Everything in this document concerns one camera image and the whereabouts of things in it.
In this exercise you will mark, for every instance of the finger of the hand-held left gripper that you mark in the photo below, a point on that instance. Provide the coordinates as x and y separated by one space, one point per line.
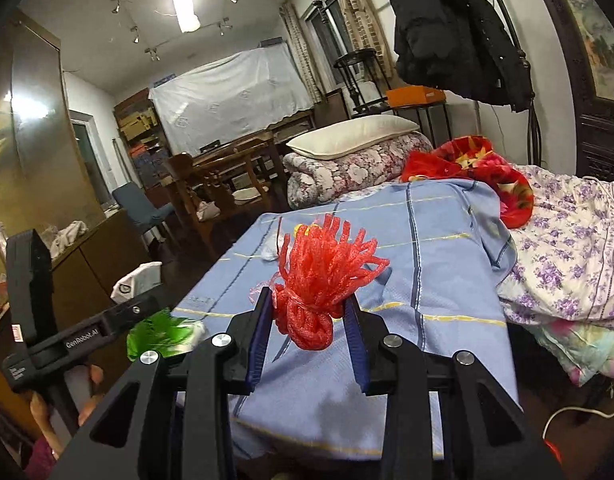
137 312

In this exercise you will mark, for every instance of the white dust sheet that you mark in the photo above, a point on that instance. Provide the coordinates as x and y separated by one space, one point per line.
227 100

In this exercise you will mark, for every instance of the person's left hand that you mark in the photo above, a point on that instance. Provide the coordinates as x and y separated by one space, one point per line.
92 405

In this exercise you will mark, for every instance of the wooden table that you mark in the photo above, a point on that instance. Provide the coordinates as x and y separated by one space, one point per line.
237 147

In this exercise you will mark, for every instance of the black round plant stand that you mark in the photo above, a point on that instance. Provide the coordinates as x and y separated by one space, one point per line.
357 60

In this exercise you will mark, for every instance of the green shiny wrapper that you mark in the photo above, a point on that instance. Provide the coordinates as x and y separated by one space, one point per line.
157 335

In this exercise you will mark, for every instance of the blue covered chair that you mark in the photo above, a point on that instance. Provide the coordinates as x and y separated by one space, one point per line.
137 205

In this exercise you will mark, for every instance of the white pillow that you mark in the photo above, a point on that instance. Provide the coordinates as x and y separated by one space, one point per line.
352 135

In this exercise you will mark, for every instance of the shelf of boxes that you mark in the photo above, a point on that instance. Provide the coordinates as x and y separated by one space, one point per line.
142 135

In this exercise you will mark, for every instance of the black puffer jacket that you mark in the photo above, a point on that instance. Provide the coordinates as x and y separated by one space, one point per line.
452 35

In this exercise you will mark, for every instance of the ceiling tube light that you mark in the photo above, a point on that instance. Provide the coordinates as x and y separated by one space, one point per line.
184 0

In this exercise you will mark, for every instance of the pastel patterned quilt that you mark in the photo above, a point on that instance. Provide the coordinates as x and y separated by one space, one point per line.
587 350

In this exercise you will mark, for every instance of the black coat stand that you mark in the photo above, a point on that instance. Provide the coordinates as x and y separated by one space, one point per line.
532 130

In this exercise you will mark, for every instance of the red foam net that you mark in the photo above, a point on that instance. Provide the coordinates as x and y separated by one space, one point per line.
317 280

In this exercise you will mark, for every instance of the white cloth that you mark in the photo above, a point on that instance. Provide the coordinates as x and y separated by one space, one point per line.
69 235

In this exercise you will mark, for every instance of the blue checked bed sheet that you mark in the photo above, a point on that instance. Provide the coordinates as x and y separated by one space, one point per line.
387 270

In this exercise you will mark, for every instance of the red floral blanket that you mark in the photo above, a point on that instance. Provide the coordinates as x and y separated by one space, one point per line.
487 170

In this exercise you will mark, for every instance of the beige patterned curtain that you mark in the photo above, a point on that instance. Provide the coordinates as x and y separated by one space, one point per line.
357 10
299 50

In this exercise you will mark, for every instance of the white plastic bag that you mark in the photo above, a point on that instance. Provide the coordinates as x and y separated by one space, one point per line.
137 282

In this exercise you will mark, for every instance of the pink floral rolled quilt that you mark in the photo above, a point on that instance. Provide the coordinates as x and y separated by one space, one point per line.
337 175

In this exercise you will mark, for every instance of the dark framed painting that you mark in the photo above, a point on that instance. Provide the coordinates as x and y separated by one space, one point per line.
597 35

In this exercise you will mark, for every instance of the purple floral quilt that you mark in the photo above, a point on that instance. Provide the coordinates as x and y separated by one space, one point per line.
572 250

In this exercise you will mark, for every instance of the orange box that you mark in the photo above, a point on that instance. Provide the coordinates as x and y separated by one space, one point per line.
414 96

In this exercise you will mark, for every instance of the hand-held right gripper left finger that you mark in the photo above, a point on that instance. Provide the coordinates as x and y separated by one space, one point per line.
257 345

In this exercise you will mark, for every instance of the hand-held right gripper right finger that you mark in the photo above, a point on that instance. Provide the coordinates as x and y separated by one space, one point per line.
357 350

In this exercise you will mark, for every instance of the person's left forearm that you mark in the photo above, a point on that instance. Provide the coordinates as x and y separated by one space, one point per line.
39 460

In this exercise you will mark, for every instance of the wooden cabinet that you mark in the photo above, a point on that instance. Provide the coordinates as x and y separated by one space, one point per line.
37 160

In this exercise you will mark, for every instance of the wooden chair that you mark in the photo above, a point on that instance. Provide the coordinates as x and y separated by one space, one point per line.
192 185

